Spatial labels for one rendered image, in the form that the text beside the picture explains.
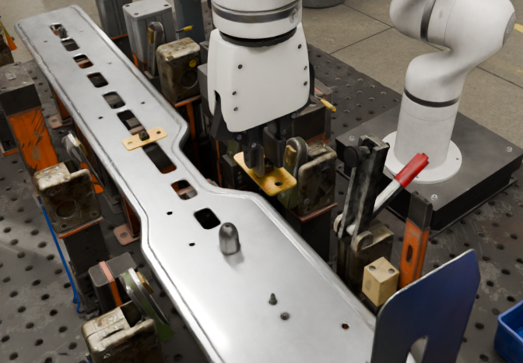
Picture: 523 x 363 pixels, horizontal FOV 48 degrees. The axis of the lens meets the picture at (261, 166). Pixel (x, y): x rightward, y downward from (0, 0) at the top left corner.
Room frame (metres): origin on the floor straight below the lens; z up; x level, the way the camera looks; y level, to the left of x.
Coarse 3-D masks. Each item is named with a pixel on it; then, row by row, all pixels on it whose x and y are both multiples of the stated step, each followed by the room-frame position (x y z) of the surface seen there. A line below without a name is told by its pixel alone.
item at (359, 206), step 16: (368, 144) 0.60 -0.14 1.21; (384, 144) 0.59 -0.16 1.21; (352, 160) 0.57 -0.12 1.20; (368, 160) 0.60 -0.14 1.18; (384, 160) 0.59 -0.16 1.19; (352, 176) 0.60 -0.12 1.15; (368, 176) 0.58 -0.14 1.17; (352, 192) 0.60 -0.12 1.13; (368, 192) 0.57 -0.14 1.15; (352, 208) 0.60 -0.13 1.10; (368, 208) 0.58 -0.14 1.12; (368, 224) 0.58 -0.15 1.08; (352, 240) 0.57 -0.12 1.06
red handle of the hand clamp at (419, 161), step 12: (420, 156) 0.64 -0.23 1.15; (408, 168) 0.63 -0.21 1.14; (420, 168) 0.63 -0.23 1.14; (396, 180) 0.63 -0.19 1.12; (408, 180) 0.62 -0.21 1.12; (384, 192) 0.62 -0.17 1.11; (396, 192) 0.61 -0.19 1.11; (384, 204) 0.60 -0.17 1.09; (372, 216) 0.59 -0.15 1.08; (348, 228) 0.59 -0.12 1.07
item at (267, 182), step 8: (240, 160) 0.53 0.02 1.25; (272, 168) 0.51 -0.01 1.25; (280, 168) 0.52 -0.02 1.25; (256, 176) 0.50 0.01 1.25; (264, 176) 0.50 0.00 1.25; (272, 176) 0.50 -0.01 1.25; (280, 176) 0.50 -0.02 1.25; (288, 176) 0.50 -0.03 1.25; (264, 184) 0.49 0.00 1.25; (272, 184) 0.49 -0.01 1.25; (288, 184) 0.49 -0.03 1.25; (296, 184) 0.49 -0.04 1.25; (272, 192) 0.47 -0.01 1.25
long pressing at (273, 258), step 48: (48, 48) 1.32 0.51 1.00; (96, 48) 1.31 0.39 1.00; (96, 96) 1.09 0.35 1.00; (144, 96) 1.08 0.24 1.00; (96, 144) 0.92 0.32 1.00; (144, 192) 0.77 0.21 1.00; (240, 192) 0.75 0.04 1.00; (144, 240) 0.66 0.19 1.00; (192, 240) 0.65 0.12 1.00; (240, 240) 0.64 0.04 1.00; (288, 240) 0.63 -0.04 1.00; (192, 288) 0.55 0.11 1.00; (240, 288) 0.54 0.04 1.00; (288, 288) 0.54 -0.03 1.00; (336, 288) 0.53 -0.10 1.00; (192, 336) 0.48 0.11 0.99; (240, 336) 0.46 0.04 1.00; (288, 336) 0.46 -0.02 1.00; (336, 336) 0.46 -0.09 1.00
